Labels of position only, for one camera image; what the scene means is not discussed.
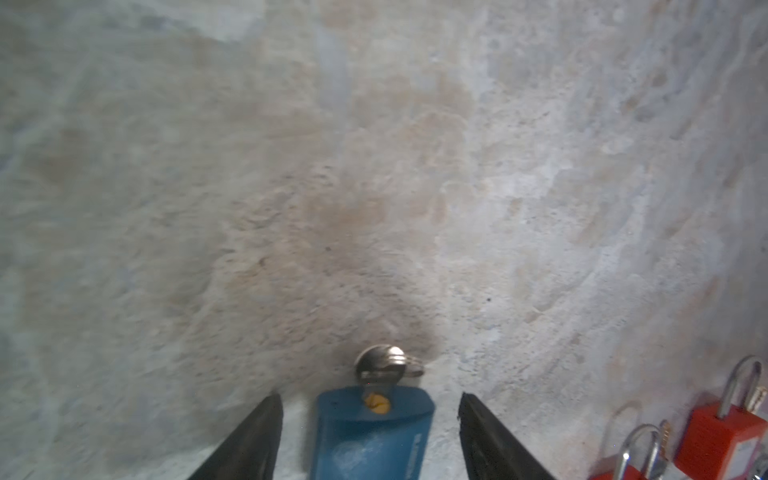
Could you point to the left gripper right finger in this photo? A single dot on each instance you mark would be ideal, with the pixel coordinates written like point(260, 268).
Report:
point(490, 450)

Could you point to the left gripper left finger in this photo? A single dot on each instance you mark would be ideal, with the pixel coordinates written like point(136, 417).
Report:
point(250, 451)

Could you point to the large blue padlock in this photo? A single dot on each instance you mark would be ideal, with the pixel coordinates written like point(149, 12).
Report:
point(377, 429)

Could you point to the red padlock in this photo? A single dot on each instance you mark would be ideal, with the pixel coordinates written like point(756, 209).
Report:
point(628, 453)
point(721, 439)

